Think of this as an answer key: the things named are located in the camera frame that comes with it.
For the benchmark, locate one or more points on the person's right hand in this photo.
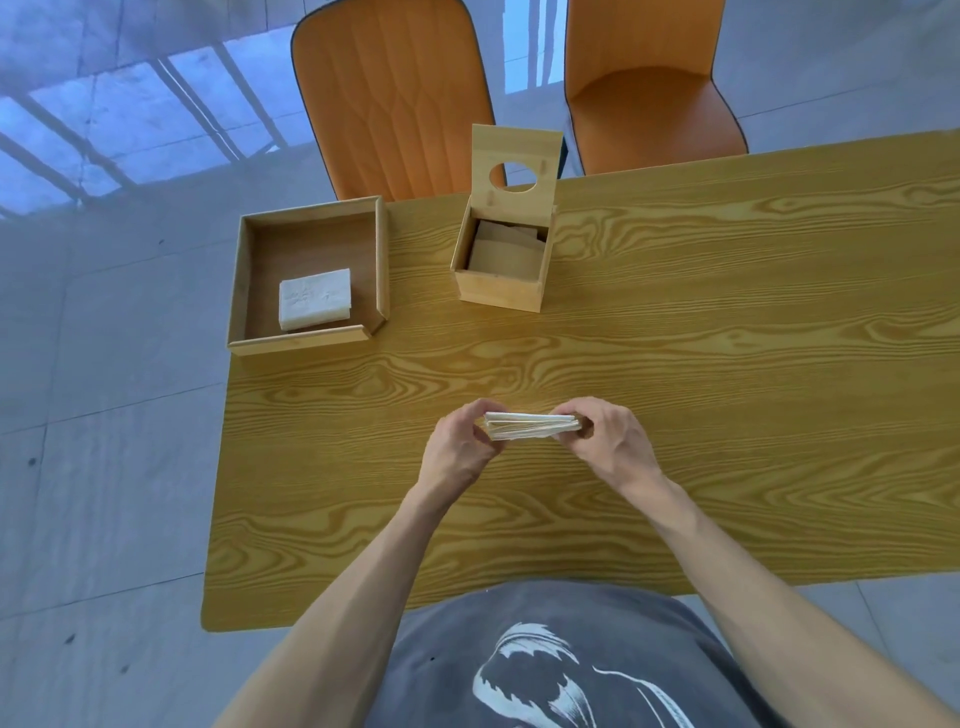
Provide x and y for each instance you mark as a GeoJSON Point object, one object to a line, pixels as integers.
{"type": "Point", "coordinates": [615, 442]}

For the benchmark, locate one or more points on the person's left hand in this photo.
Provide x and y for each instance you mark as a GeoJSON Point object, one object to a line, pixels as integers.
{"type": "Point", "coordinates": [450, 453]}

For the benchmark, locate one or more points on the person's right thumb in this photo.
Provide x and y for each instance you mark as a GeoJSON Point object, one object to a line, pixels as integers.
{"type": "Point", "coordinates": [576, 441]}

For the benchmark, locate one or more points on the person's left thumb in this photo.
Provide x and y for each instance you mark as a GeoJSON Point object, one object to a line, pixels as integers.
{"type": "Point", "coordinates": [486, 438]}

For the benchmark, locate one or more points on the stack of white napkins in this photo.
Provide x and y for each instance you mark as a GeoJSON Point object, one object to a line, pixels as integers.
{"type": "Point", "coordinates": [531, 425]}

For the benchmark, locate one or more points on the person's left forearm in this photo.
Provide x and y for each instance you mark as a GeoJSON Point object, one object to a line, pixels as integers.
{"type": "Point", "coordinates": [352, 607]}

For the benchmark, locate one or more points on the person's right forearm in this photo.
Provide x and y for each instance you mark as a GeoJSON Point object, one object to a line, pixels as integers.
{"type": "Point", "coordinates": [780, 607]}

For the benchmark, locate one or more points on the wooden table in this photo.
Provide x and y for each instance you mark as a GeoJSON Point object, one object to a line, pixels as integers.
{"type": "Point", "coordinates": [600, 375]}

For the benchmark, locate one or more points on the wooden tissue box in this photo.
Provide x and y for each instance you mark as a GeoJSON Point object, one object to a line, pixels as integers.
{"type": "Point", "coordinates": [501, 259]}

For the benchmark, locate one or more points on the grey printed t-shirt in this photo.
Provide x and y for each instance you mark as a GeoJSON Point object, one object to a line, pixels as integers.
{"type": "Point", "coordinates": [562, 660]}

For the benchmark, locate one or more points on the white napkin pack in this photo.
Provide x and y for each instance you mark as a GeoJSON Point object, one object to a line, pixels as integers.
{"type": "Point", "coordinates": [315, 299]}

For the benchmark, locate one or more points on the wooden tray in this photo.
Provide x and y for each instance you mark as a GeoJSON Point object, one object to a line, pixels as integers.
{"type": "Point", "coordinates": [307, 274]}

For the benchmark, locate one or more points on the wooden tissue box lid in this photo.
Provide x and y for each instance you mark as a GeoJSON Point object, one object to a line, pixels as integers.
{"type": "Point", "coordinates": [516, 163]}

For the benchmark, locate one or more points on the orange chair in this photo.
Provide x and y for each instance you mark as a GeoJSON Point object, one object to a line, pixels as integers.
{"type": "Point", "coordinates": [645, 86]}
{"type": "Point", "coordinates": [394, 97]}

